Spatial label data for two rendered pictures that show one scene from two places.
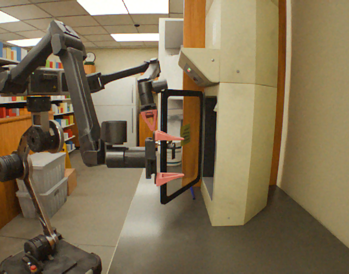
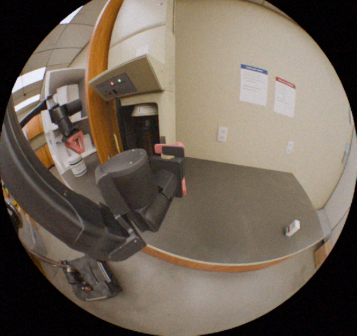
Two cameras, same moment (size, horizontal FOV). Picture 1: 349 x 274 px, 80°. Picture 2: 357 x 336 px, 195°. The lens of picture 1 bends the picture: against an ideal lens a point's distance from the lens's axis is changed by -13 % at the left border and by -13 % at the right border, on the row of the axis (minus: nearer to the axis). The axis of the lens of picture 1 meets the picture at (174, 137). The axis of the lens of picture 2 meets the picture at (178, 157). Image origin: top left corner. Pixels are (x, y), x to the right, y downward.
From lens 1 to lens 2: 0.58 m
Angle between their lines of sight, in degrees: 69
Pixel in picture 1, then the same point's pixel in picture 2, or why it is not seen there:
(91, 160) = (132, 251)
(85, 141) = (91, 244)
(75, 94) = not seen: outside the picture
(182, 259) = (196, 215)
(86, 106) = (26, 163)
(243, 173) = not seen: hidden behind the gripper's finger
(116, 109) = not seen: hidden behind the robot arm
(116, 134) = (152, 181)
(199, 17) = (101, 50)
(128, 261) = (192, 246)
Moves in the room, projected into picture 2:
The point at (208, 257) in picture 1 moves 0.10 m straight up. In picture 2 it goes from (198, 202) to (201, 187)
